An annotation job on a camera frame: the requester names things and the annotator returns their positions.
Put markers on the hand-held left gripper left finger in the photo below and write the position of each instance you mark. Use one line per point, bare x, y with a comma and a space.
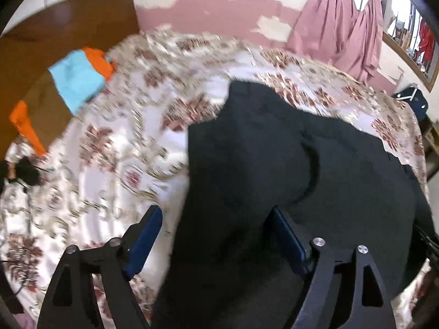
145, 243

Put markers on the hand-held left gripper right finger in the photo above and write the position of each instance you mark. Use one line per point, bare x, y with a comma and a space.
289, 243

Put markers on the black padded jacket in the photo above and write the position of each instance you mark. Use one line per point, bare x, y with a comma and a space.
274, 178

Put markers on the floral bedspread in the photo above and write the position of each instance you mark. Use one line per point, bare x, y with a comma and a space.
120, 144

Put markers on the dark cloth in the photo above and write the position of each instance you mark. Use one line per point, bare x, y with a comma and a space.
24, 173

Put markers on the orange blue brown cloth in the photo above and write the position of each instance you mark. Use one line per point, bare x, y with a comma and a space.
61, 92

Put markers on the pink curtain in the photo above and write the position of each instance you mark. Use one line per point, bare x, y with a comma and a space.
343, 24

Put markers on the wooden headboard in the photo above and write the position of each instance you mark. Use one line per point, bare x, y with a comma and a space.
61, 24

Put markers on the wooden window frame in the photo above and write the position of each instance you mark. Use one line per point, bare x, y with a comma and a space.
411, 54

